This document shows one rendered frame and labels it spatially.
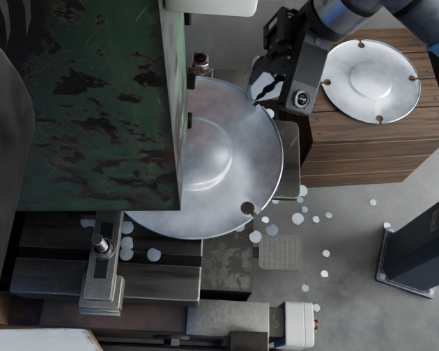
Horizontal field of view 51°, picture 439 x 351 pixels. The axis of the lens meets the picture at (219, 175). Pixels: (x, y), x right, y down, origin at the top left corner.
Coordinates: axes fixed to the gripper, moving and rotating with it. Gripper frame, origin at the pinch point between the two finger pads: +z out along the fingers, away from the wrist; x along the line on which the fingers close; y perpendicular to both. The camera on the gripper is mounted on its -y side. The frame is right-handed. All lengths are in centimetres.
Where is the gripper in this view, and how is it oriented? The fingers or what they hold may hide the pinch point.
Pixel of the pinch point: (254, 99)
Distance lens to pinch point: 78.8
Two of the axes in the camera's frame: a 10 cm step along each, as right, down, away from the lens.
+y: 0.0, -9.2, 3.9
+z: -4.6, 3.5, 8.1
